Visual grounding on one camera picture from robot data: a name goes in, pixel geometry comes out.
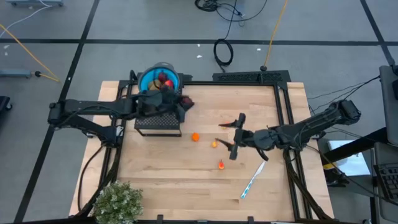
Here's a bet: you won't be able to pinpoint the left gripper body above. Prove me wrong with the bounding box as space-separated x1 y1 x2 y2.
136 85 187 124

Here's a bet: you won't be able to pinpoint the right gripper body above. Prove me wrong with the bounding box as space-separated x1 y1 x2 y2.
228 112 280 162

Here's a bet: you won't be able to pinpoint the large dark red fruit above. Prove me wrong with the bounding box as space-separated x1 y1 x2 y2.
180 95 195 110

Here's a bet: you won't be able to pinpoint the blue collapsible colander grey rim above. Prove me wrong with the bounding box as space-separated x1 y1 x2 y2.
137 62 181 94

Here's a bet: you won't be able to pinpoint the black mesh metal rack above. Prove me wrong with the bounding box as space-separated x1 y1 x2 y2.
134 81 184 138

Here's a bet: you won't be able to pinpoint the black perforated panel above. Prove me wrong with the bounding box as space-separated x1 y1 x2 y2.
212 70 292 83

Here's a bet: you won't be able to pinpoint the white board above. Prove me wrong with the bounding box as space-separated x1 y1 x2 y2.
326 139 373 177

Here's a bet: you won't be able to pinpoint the black diagonal bar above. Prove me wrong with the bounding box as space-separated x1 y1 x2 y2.
320 126 389 162

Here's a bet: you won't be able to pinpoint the green potted plant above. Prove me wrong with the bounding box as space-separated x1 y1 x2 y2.
92 180 144 224

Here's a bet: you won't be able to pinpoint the black keyboard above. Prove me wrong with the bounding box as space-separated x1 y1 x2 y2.
374 162 398 203

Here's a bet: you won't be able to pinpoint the grey desk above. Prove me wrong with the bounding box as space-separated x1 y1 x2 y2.
373 64 398 224

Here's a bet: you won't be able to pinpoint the grey stand foot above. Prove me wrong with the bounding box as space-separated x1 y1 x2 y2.
6 0 65 7
0 68 33 78

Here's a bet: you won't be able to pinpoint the black floor object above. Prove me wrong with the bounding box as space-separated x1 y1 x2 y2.
0 95 13 112

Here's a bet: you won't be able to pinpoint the black aluminium table frame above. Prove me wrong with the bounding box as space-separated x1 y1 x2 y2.
74 70 335 224

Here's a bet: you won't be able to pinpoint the coiled black cable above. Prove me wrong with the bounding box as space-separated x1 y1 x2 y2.
213 38 234 73

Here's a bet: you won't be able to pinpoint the black cable bundle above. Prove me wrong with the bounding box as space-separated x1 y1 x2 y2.
281 149 331 222
76 142 123 218

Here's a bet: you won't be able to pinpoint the black cable tangle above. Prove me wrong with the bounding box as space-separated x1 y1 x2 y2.
194 0 269 23

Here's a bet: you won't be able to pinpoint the thin black floor cables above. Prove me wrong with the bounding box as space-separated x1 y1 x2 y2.
307 75 382 105

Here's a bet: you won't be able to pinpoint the long yellow cable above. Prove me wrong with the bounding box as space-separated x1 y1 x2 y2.
263 0 289 68

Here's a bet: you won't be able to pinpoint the yellow floor cable black plug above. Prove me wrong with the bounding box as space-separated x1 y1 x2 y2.
0 23 61 83

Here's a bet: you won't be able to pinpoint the white floor cable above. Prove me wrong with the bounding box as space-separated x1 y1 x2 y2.
0 0 54 31

